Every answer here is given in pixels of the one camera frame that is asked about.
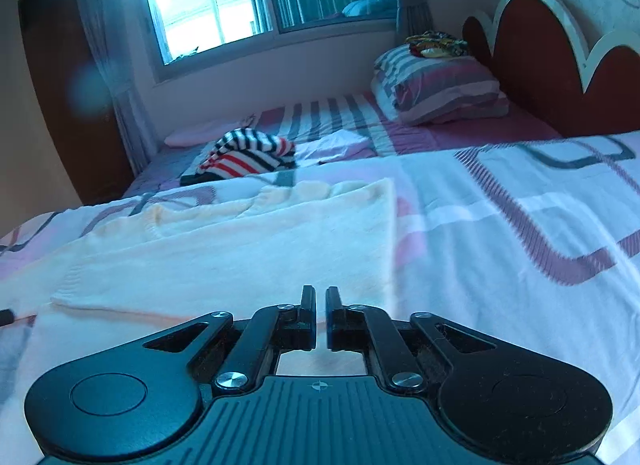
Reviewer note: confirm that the striped bedsheet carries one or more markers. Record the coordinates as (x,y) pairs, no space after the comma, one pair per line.
(425,137)

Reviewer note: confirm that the colourful patterned cloth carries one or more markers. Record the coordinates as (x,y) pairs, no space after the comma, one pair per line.
(435,45)

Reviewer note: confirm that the red scalloped headboard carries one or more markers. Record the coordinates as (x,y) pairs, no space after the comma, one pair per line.
(540,50)

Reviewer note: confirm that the white fluffy blanket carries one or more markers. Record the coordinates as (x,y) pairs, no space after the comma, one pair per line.
(240,240)

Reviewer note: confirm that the brown wooden wardrobe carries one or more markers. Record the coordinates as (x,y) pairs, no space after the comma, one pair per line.
(65,95)

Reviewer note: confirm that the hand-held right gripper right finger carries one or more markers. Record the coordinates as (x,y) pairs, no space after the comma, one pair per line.
(331,327)

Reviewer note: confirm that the striped pillow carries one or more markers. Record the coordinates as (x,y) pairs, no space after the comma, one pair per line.
(440,90)

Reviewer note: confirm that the black white red striped garment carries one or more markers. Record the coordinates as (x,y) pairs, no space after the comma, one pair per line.
(245,155)

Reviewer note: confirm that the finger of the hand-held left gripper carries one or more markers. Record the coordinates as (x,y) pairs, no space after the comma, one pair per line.
(6,318)

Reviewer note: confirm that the pink pillow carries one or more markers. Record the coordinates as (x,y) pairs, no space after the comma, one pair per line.
(195,134)

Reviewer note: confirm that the pale lavender folded cloth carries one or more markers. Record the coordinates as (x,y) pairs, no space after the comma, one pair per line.
(332,145)

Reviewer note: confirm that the long grey curtain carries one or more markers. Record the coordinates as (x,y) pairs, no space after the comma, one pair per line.
(115,70)

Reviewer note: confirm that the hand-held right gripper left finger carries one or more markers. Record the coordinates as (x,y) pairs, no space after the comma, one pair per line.
(311,327)

